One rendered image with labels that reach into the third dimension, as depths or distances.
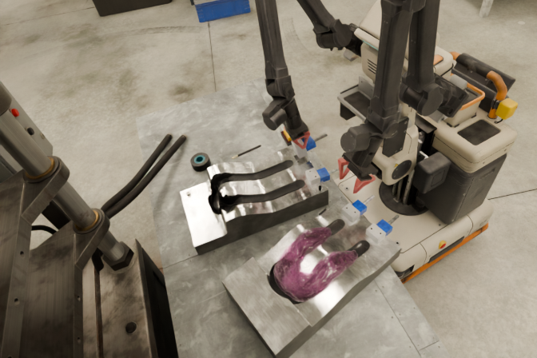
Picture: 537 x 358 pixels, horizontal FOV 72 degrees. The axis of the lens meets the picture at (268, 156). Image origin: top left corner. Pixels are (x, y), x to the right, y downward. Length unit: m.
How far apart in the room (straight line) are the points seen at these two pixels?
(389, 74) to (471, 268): 1.52
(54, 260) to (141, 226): 1.34
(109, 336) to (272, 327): 0.54
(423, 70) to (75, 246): 1.10
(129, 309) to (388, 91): 1.04
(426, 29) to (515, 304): 1.61
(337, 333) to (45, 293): 0.81
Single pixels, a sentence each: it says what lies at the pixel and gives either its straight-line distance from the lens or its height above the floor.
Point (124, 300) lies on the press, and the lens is 1.40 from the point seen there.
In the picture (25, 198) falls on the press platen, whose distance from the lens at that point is 1.09.
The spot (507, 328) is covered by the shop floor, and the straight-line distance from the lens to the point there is 2.21.
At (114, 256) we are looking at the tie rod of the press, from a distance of 1.41.
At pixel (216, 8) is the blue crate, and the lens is 4.46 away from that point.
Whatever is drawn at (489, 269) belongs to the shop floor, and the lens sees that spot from 2.31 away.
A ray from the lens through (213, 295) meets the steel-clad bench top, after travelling 1.27.
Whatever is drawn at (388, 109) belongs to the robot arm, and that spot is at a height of 1.28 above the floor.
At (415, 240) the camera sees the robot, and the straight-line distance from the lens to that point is 1.96.
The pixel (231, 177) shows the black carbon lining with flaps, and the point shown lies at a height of 0.92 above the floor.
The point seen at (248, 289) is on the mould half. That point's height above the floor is 0.91.
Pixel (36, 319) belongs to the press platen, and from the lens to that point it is 1.20.
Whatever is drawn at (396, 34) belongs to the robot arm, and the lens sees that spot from 0.91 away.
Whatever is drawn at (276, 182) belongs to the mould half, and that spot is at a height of 0.88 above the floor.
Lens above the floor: 1.94
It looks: 47 degrees down
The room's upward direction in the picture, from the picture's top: 11 degrees counter-clockwise
